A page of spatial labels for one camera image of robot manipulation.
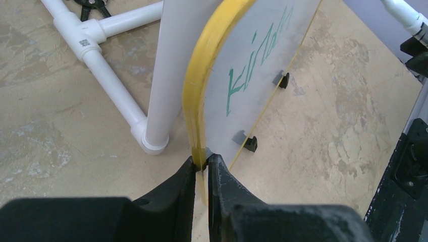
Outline black whiteboard foot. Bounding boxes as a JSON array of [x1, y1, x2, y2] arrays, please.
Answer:
[[278, 73, 290, 89], [243, 136, 258, 153]]

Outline yellow framed whiteboard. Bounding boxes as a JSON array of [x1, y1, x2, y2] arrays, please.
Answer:
[[182, 1, 320, 204]]

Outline thick white vertical pipe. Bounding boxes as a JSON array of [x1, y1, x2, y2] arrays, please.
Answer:
[[142, 0, 221, 155]]

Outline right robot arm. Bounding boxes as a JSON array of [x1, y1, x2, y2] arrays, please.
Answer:
[[400, 37, 427, 78]]

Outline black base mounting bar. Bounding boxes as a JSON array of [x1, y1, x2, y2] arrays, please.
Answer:
[[364, 118, 427, 241]]

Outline thin white vertical pipe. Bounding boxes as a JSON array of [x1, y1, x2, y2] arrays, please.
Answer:
[[42, 0, 163, 150]]

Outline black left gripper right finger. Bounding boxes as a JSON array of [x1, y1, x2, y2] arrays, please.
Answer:
[[207, 154, 373, 241]]

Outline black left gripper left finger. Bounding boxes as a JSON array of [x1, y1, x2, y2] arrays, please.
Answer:
[[1, 158, 196, 241]]

